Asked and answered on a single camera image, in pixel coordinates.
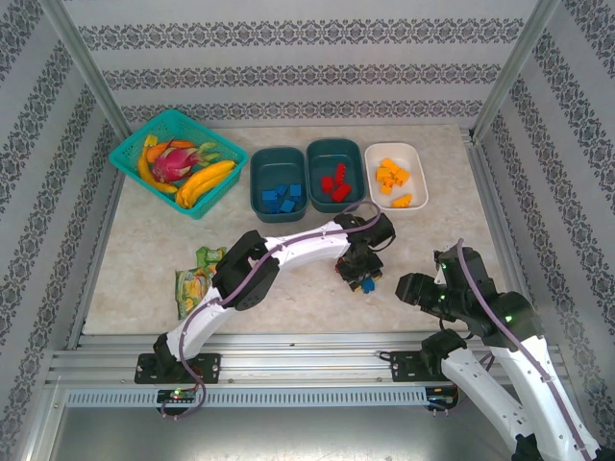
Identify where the small controller circuit board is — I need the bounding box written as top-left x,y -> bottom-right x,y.
427,387 -> 460,409
157,388 -> 198,403

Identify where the dark teal plastic container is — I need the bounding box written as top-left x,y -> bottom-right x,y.
249,146 -> 308,225
306,137 -> 367,214

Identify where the white plastic container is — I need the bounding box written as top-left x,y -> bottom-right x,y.
363,141 -> 430,211

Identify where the small green snack packet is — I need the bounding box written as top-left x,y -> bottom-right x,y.
195,245 -> 228,268

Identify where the teal mesh plastic basket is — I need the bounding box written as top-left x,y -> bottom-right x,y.
109,109 -> 250,221

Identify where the green yellow candy bag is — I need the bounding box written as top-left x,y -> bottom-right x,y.
174,266 -> 217,322

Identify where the yellow orange banana bunch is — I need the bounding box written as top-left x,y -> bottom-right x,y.
174,159 -> 237,210

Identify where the pink toy dragon fruit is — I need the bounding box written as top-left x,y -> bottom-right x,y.
151,138 -> 222,184

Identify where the orange toy carrot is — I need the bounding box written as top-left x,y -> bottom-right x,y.
145,138 -> 197,162

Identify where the thin yellow toy banana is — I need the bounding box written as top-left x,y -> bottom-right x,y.
136,143 -> 179,196

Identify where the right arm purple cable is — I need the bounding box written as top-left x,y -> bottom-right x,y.
455,237 -> 600,461

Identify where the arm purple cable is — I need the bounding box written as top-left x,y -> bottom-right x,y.
160,200 -> 385,424
455,237 -> 600,461

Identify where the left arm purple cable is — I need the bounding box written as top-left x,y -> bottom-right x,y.
160,200 -> 385,424

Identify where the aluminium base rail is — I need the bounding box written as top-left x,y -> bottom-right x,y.
45,330 -> 566,385

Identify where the aluminium side rail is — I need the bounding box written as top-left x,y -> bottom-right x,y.
65,167 -> 127,351
460,125 -> 529,294

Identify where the slotted grey cable duct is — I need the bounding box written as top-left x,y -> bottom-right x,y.
61,387 -> 429,409

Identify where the aluminium frame post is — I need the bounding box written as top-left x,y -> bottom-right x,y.
468,0 -> 563,143
37,0 -> 135,140

